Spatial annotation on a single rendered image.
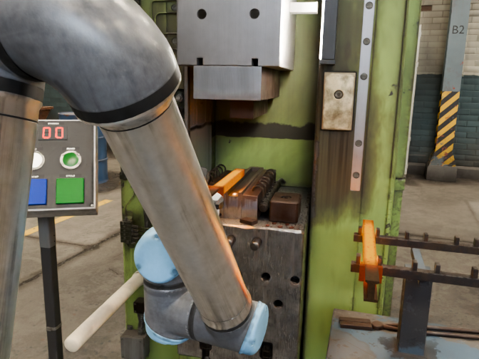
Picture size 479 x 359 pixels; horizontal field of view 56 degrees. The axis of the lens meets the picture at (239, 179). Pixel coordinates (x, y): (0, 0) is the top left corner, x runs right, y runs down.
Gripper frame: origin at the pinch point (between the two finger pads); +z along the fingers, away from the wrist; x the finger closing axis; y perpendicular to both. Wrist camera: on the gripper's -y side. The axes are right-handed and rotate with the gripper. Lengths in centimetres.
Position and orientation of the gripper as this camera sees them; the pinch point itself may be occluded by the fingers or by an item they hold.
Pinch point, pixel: (212, 192)
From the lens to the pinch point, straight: 112.5
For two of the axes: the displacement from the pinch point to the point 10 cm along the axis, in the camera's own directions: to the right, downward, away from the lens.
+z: 2.1, -2.2, 9.5
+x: 9.8, 0.7, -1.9
